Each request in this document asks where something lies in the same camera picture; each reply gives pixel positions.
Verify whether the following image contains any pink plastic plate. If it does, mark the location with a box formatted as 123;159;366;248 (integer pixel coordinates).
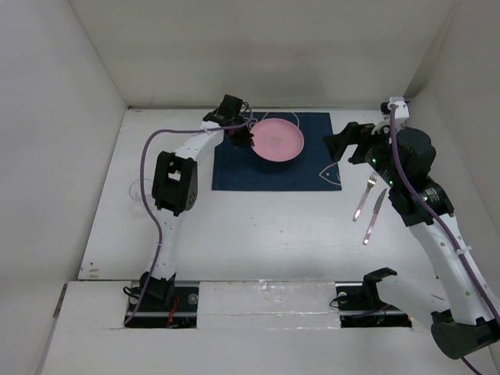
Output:
250;118;305;163

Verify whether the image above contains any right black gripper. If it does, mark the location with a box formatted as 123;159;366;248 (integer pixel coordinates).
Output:
323;119;403;188

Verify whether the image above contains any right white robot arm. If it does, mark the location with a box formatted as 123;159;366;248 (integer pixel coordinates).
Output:
323;122;499;359

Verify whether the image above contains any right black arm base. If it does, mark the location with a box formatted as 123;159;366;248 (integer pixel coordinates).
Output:
329;267;413;328

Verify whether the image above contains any silver knife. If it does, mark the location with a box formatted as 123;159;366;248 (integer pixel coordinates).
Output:
362;188;388;245

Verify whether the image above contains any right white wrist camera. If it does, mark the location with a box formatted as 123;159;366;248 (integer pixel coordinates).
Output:
380;96;409;127

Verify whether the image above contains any dark blue cloth placemat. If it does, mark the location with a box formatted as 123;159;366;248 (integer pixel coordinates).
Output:
212;112;342;192

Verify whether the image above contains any silver fork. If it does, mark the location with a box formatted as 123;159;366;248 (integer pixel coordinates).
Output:
352;171;379;222

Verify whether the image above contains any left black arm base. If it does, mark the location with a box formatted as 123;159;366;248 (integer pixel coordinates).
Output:
124;282;200;329

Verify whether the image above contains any clear plastic cup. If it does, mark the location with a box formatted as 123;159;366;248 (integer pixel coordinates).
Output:
128;178;154;205

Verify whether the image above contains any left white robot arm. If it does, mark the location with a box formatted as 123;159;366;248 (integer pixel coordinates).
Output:
145;95;252;310

